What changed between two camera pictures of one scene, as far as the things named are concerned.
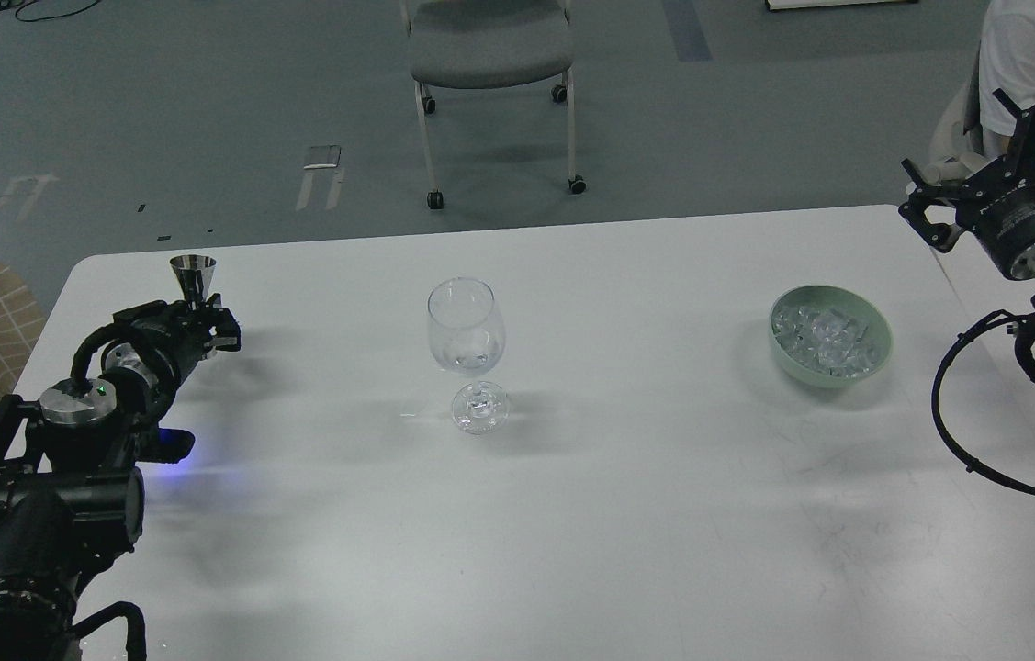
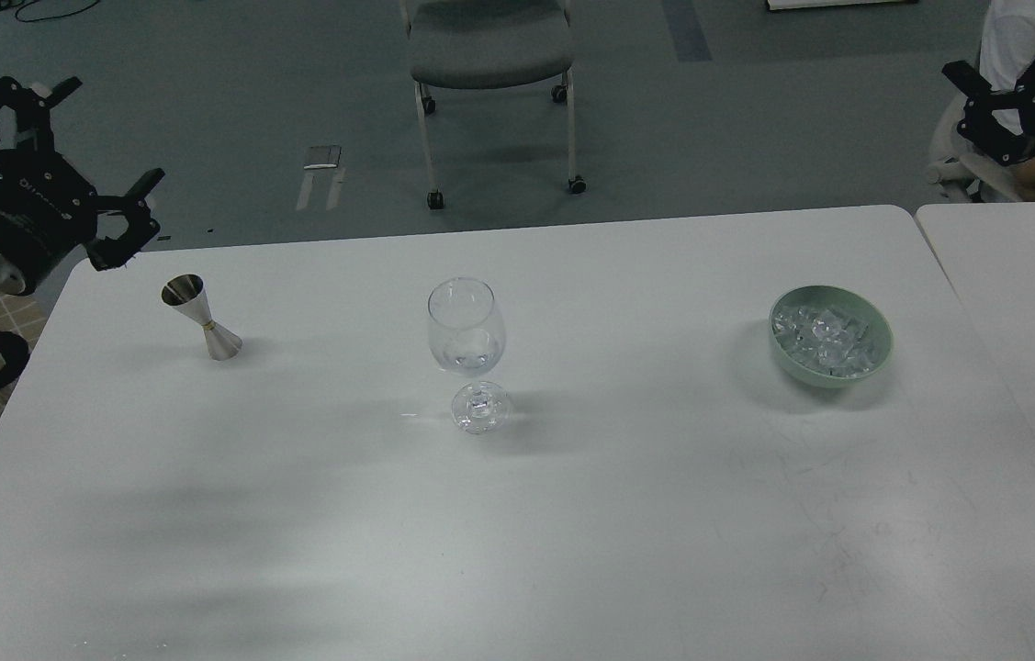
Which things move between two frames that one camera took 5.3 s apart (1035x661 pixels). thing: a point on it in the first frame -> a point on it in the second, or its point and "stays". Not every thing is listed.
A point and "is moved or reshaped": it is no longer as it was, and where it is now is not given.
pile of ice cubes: (826, 340) stays
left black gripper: (155, 352) -> (30, 203)
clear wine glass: (466, 334) stays
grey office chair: (488, 44) stays
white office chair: (950, 156) stays
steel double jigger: (194, 273) is moved or reshaped
